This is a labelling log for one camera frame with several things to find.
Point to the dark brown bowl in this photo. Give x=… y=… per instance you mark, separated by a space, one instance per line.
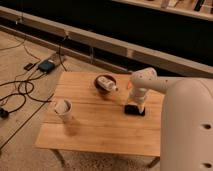
x=99 y=88

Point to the black plug on floor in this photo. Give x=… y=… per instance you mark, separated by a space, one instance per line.
x=3 y=113

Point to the white bottle in bowl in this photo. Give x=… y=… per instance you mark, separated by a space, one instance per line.
x=107 y=84

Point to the small black device on floor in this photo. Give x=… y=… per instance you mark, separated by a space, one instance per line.
x=29 y=66

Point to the black power adapter box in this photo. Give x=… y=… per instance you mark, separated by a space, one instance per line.
x=46 y=66

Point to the black eraser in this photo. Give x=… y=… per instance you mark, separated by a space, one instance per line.
x=133 y=110

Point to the white paper cup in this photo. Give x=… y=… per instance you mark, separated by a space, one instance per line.
x=63 y=109

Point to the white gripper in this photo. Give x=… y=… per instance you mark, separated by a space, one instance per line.
x=138 y=96

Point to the wooden table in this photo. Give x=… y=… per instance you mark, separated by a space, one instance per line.
x=98 y=123

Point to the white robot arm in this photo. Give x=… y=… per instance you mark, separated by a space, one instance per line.
x=186 y=142

